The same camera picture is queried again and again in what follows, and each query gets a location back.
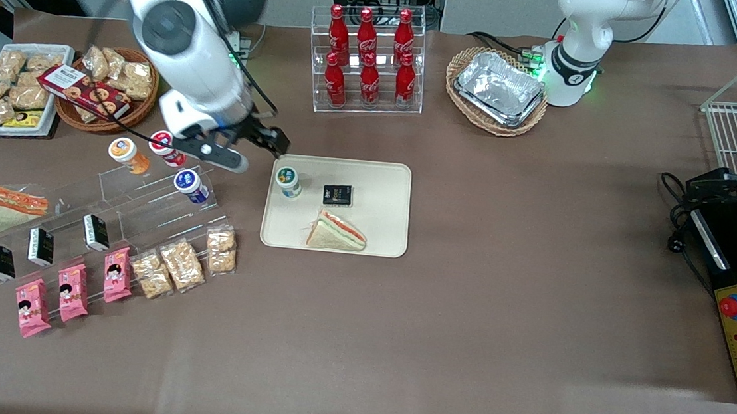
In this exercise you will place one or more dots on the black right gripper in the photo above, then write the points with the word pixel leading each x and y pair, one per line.
pixel 259 133

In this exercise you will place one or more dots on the green gum bottle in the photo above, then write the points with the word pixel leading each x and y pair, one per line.
pixel 288 180

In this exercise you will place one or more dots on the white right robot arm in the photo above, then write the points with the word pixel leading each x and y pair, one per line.
pixel 189 44

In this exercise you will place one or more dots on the blue gum bottle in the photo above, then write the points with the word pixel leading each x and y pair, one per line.
pixel 190 185

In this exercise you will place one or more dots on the red gum bottle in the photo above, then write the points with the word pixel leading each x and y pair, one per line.
pixel 162 142

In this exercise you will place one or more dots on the beige plastic tray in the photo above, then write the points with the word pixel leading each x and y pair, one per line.
pixel 383 188

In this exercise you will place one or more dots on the orange gum bottle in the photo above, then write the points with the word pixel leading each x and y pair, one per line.
pixel 126 152

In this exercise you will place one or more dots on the white rectangular tray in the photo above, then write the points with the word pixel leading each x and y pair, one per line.
pixel 57 106

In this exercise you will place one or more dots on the aluminium foil tray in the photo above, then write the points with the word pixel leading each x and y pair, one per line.
pixel 499 85
pixel 516 124

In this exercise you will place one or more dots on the red cola bottle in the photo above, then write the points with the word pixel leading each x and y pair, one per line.
pixel 405 83
pixel 335 84
pixel 366 33
pixel 404 33
pixel 370 84
pixel 338 34

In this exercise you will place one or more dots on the black square snack packet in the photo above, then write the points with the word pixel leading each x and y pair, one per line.
pixel 337 195

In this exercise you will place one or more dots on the red emergency stop button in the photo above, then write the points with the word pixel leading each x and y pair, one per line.
pixel 733 306

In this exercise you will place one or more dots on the wrapped triangle sandwich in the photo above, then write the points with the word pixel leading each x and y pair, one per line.
pixel 8 209
pixel 333 234

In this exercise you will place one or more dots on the clear cracker pack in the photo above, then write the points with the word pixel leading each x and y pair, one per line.
pixel 221 249
pixel 152 275
pixel 182 264

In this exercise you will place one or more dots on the round dark wicker basket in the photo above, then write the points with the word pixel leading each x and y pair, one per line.
pixel 140 110

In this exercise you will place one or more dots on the clear acrylic stepped stand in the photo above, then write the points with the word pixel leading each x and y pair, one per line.
pixel 116 188

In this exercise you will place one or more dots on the clear acrylic bottle rack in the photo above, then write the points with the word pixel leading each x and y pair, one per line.
pixel 420 71

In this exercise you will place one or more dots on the red cookie box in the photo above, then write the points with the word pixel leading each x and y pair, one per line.
pixel 85 92

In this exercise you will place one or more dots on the small black box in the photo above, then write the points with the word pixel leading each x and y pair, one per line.
pixel 0 263
pixel 97 232
pixel 41 246

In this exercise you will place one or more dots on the oval light wicker basket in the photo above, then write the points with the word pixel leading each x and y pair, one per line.
pixel 461 62

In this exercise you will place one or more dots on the pink snack pack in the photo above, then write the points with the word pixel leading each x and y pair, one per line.
pixel 118 275
pixel 33 308
pixel 73 292

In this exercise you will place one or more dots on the yellow snack packet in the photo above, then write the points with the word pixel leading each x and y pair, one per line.
pixel 26 119

